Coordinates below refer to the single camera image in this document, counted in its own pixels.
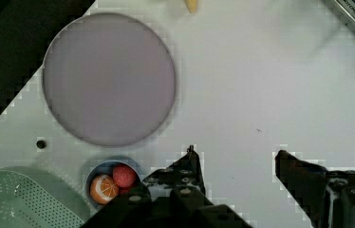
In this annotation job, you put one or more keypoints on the orange toy fruit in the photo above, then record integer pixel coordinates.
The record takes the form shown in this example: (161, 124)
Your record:
(103, 189)

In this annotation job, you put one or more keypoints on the round grey plate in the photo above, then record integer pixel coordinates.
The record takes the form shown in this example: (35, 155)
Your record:
(108, 79)

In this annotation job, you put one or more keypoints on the peeled toy banana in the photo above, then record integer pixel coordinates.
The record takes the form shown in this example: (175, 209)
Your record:
(191, 5)

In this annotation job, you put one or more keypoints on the small red toy fruit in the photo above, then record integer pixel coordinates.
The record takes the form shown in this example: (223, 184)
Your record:
(124, 190)

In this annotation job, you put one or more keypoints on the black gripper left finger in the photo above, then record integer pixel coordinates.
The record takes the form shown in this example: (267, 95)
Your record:
(173, 197)

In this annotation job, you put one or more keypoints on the green oval colander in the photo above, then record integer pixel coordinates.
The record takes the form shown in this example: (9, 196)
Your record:
(33, 198)

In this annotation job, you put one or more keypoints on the small blue fruit bowl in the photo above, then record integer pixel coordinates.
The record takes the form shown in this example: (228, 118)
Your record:
(106, 167)

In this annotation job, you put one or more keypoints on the red toy strawberry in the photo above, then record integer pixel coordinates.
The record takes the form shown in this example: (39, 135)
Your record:
(123, 175)

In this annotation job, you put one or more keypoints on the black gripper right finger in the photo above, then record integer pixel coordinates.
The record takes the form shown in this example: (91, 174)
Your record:
(327, 197)

